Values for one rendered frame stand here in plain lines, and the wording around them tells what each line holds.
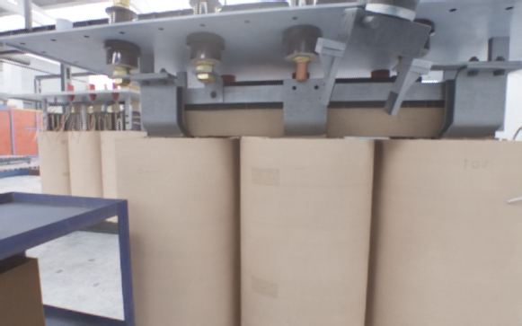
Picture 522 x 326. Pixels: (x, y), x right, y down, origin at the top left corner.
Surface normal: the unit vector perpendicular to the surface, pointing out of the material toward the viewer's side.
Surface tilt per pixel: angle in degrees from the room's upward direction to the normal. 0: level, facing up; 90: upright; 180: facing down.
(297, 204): 90
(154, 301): 90
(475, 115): 90
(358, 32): 114
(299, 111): 90
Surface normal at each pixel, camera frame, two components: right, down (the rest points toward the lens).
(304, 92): -0.18, 0.09
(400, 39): 0.10, 0.48
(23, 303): 0.98, 0.02
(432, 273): -0.41, 0.08
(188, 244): 0.17, 0.09
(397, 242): -0.90, 0.04
